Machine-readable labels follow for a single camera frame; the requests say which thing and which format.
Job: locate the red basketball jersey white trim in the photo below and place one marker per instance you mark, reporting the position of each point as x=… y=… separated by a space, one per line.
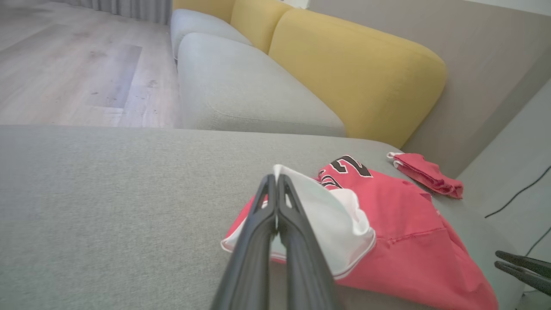
x=409 y=241

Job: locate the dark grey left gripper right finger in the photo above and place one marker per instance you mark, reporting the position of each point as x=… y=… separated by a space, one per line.
x=305 y=275

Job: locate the grey pleated curtain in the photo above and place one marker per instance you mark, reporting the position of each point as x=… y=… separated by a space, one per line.
x=129 y=8

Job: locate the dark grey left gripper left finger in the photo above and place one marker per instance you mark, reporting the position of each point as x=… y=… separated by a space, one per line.
x=249 y=267

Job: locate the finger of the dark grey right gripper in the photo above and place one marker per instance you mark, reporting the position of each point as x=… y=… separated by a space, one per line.
x=529 y=263
x=529 y=279

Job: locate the large grey fabric sofa ottoman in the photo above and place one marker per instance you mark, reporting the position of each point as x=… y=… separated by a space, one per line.
x=107 y=206

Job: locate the red shorts white band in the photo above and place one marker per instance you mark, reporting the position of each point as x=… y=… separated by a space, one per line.
x=430 y=174

